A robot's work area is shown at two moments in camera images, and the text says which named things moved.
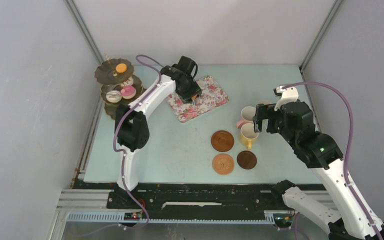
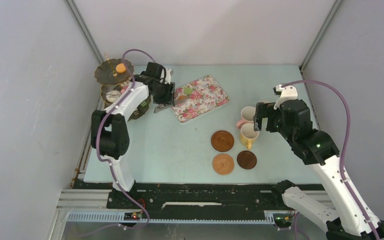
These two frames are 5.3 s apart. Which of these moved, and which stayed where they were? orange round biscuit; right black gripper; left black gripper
Moved: left black gripper
Stayed: orange round biscuit; right black gripper
